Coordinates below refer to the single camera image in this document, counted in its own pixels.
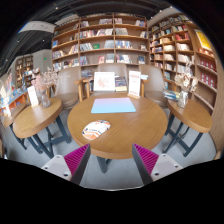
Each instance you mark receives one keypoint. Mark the white board with pink print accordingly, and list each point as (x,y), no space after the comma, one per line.
(104,81)

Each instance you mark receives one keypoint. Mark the stack of magazines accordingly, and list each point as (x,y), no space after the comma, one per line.
(171,95)

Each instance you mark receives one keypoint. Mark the small distant wooden bookshelf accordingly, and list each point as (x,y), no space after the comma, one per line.
(23,66)

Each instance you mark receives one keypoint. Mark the glass vase with dried flowers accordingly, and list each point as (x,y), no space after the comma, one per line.
(182,99)
(45,98)

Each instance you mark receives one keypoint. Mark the white sign stand red print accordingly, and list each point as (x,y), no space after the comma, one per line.
(134,83)

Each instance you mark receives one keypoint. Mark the low orange display shelf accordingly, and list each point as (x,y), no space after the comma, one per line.
(13,96)

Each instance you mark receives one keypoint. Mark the blue pink gradient mouse pad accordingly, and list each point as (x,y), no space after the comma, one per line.
(113,105)

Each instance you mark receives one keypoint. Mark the dark cover book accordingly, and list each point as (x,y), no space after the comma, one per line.
(121,84)

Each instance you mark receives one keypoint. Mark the beige chair with wooden arms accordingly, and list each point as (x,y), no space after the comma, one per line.
(68,86)
(155,83)
(111,68)

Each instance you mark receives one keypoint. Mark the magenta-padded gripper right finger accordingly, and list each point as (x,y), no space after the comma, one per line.
(146,159)

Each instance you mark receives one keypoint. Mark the round wooden side table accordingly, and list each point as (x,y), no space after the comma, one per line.
(36,118)
(13,120)
(191,115)

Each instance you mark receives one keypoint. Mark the small white sign card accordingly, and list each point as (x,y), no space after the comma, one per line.
(33,96)

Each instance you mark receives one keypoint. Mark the curved wooden bookshelf unit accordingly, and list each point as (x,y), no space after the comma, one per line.
(186,50)

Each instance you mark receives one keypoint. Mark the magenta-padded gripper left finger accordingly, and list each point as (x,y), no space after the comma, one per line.
(76,159)

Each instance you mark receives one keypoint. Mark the light blue book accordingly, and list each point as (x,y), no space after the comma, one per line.
(144,77)

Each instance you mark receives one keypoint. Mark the white hanging ceiling sign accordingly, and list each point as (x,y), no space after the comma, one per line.
(36,26)

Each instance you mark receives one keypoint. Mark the white orange patterned computer mouse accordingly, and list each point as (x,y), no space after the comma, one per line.
(96,129)

